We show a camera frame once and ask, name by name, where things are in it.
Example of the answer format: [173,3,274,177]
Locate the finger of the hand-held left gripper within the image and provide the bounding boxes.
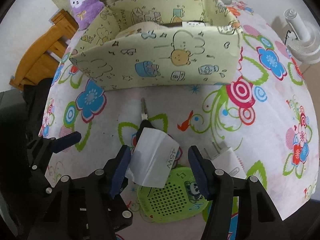
[26,131,82,196]

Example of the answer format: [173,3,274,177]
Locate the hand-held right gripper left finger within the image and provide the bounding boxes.
[27,145,133,240]

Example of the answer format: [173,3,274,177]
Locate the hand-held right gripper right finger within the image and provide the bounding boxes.
[188,145,288,240]

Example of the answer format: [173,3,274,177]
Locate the white plug adapter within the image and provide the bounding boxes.
[201,142,247,179]

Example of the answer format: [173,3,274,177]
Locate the white charger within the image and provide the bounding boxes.
[127,127,180,188]

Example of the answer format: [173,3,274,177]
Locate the green panda speaker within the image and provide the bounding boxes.
[137,166,213,224]

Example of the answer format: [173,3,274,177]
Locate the key with black head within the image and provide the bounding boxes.
[135,97,154,147]

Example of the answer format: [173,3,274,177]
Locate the yellow printed storage box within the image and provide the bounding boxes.
[69,0,243,92]

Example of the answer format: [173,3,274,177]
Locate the white card box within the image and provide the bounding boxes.
[182,21,208,28]

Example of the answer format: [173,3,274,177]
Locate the floral tablecloth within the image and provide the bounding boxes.
[39,0,320,240]

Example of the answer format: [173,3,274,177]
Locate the wooden chair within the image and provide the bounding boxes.
[9,9,80,90]

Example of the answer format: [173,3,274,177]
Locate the purple plush toy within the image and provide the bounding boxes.
[69,0,104,30]

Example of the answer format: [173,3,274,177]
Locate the white floor fan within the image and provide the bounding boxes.
[284,8,320,64]

